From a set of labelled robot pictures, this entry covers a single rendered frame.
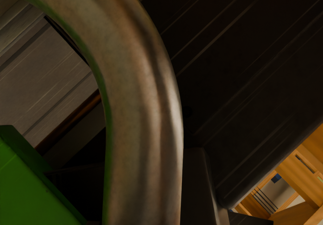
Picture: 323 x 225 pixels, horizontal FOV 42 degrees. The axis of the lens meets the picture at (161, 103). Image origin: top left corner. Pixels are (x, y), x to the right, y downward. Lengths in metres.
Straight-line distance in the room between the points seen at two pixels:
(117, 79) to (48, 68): 0.54
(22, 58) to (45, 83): 0.10
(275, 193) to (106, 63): 9.31
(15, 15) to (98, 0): 0.10
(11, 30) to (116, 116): 0.11
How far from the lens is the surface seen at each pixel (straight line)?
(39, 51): 0.64
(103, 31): 0.15
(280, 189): 9.48
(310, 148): 0.99
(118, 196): 0.15
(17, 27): 0.25
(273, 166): 0.28
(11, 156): 0.22
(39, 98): 0.74
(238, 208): 4.41
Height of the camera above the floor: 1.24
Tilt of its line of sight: 16 degrees down
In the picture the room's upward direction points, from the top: 136 degrees clockwise
